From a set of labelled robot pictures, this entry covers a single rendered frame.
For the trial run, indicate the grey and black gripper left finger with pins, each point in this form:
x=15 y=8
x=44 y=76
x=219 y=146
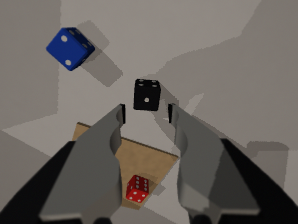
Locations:
x=80 y=183

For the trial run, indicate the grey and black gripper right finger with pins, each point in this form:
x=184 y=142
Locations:
x=216 y=179

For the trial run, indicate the black die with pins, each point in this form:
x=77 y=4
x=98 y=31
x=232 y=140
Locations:
x=146 y=95

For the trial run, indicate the tan flat mat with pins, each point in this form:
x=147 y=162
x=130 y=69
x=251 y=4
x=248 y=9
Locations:
x=137 y=159

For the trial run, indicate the blue die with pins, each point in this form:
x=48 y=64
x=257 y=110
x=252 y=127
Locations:
x=70 y=48

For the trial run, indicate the red die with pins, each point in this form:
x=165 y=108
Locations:
x=137 y=189

